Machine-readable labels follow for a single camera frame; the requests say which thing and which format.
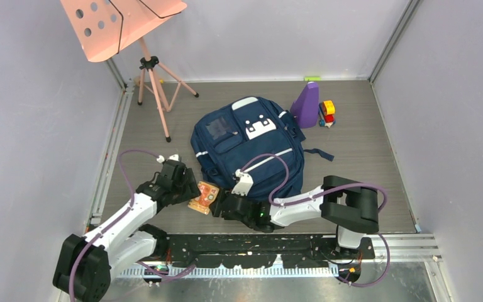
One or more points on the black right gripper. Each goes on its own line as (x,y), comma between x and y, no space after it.
(216,206)

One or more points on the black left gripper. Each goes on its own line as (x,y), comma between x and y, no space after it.
(190,187)

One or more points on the orange spiral notepad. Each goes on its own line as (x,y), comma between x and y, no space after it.
(208,195)

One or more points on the navy blue backpack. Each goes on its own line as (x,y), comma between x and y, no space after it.
(254,135)

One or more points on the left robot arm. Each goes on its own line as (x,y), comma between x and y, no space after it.
(88,264)

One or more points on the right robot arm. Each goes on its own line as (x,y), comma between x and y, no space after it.
(352,206)

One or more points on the purple metronome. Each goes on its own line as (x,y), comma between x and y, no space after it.
(305,108)

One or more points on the toy block car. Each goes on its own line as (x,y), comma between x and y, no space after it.
(326,114)

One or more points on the pink music stand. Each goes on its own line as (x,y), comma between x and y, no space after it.
(104,28)

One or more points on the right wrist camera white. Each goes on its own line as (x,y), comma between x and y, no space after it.
(244,183)

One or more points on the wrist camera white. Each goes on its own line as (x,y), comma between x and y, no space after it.
(244,183)
(161,159)

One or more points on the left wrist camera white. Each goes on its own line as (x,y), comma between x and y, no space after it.
(161,159)

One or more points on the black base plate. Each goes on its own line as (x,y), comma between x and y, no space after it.
(252,251)

